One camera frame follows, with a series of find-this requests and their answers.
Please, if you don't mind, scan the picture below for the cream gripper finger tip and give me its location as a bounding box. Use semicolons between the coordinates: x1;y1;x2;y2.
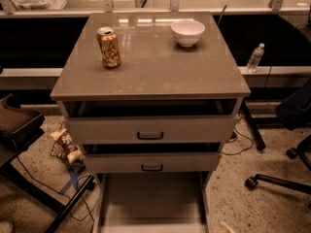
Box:
221;221;236;233

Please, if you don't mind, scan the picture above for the grey drawer cabinet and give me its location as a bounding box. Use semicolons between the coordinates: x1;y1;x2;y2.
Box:
50;11;252;233

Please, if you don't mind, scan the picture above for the black table leg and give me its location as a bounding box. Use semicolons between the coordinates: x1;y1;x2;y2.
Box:
241;102;266;150

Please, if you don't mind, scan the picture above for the black office chair base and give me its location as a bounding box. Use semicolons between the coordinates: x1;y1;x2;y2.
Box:
244;78;311;196

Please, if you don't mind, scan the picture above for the snack bag in basket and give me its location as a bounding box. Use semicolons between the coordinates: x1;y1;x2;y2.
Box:
51;128;83;164

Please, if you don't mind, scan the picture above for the clear plastic water bottle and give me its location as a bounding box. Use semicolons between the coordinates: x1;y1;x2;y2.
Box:
247;43;264;73

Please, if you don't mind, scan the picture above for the white ceramic bowl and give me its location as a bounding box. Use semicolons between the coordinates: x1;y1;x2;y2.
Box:
171;19;205;48

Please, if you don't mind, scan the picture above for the orange soda can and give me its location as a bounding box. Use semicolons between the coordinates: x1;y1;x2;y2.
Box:
96;27;121;68

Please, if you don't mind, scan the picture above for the dark chair at left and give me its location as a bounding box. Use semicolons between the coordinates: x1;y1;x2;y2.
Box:
0;94;94;233

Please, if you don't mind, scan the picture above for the top drawer with handle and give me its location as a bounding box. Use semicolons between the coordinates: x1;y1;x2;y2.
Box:
61;99;239;145

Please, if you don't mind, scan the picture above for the drawer with handle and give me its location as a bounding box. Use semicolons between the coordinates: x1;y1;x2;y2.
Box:
61;99;239;145
84;143;221;174

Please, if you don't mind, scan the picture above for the black floor cable right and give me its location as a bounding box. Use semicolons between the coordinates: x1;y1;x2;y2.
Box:
221;117;256;156

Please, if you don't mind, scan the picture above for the black floor cable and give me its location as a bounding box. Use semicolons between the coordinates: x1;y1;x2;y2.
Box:
221;117;256;156
13;141;99;223

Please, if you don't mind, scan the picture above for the middle drawer with handle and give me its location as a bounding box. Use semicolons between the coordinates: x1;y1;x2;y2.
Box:
84;143;221;174

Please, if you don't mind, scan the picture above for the small wire basket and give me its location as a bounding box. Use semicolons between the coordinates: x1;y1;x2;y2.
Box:
50;123;76;167

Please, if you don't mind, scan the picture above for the black floor cable left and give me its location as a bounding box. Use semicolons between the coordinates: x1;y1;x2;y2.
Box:
13;141;99;223

